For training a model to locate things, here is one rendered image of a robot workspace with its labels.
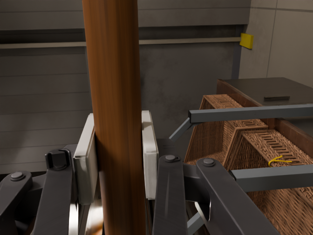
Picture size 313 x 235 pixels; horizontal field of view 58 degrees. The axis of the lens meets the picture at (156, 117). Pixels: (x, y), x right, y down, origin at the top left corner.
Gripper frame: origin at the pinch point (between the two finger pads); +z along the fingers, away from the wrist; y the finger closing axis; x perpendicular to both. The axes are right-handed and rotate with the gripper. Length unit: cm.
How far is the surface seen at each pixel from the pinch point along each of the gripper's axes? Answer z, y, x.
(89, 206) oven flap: 94, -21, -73
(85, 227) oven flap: 80, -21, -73
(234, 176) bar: 40, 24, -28
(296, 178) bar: 39, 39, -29
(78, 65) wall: 275, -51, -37
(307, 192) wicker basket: 46, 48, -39
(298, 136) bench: 73, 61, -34
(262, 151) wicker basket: 71, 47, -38
